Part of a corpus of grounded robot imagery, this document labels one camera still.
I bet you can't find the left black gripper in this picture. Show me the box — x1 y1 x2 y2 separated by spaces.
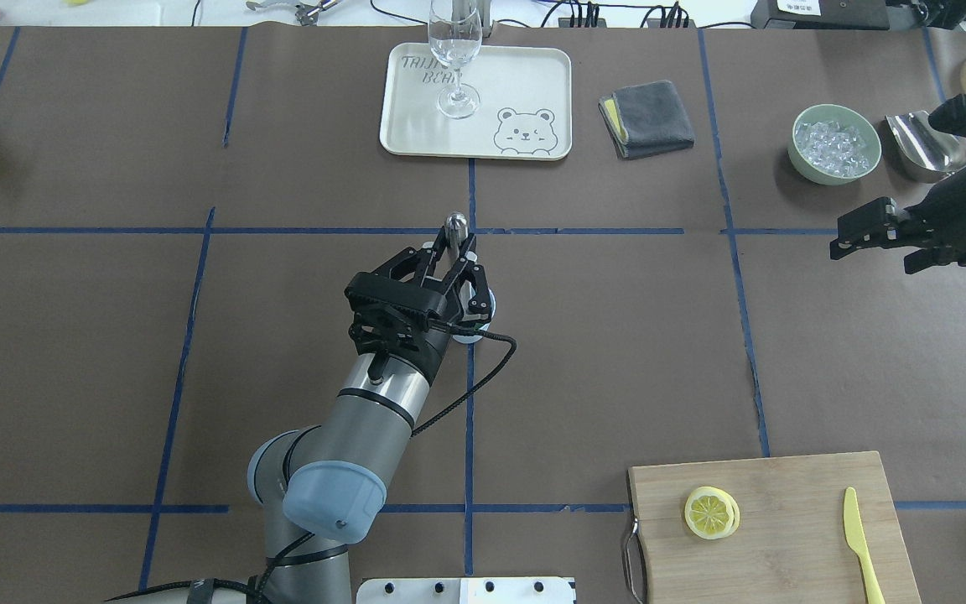
345 229 491 378

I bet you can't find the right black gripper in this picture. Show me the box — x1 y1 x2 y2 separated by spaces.
829 93 966 274

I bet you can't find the yellow lemon half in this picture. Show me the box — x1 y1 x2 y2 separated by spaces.
683 486 740 540

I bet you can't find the steel muddler black tip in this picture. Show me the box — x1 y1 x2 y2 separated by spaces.
442 211 470 261

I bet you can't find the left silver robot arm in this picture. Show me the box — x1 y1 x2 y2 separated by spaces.
116 211 495 603

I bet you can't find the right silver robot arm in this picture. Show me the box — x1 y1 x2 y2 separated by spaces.
829 93 966 274

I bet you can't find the light blue plastic cup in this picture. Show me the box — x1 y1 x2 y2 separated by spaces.
451 284 497 346

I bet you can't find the green bowl of ice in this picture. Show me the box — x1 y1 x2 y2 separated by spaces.
788 104 882 186

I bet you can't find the steel ice scoop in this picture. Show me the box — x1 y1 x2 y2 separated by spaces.
885 110 966 184

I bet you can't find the cream bear serving tray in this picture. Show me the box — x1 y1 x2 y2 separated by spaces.
378 43 574 161

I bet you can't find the black power adapter box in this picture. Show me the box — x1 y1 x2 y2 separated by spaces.
749 1 890 31

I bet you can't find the clear wine glass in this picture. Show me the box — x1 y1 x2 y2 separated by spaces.
427 1 483 119

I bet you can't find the grey folded cloth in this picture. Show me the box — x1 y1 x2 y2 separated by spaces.
598 80 695 160

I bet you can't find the long metal grabber tool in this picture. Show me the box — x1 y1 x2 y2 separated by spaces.
245 0 340 27

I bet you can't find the yellow plastic knife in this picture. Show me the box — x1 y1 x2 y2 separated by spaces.
842 486 886 604

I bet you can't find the bamboo cutting board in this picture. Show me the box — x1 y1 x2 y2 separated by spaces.
628 451 921 603

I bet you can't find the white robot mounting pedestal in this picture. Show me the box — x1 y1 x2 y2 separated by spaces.
356 576 578 603

